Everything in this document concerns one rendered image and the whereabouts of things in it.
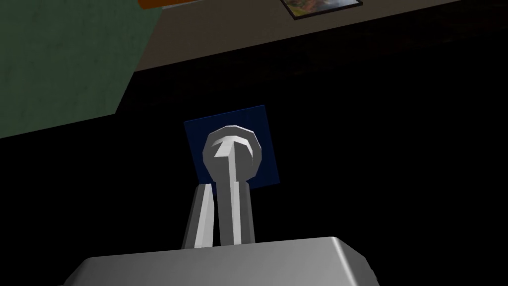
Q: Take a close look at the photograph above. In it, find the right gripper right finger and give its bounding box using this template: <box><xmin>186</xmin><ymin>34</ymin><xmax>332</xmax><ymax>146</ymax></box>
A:
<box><xmin>232</xmin><ymin>182</ymin><xmax>256</xmax><ymax>246</ymax></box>

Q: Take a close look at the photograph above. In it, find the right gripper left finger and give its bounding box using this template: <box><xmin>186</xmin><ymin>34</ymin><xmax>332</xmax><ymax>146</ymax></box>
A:
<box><xmin>181</xmin><ymin>183</ymin><xmax>215</xmax><ymax>250</ymax></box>

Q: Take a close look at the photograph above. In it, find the framed picture on wall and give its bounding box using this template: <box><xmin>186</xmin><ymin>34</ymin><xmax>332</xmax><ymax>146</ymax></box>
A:
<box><xmin>279</xmin><ymin>0</ymin><xmax>364</xmax><ymax>21</ymax></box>

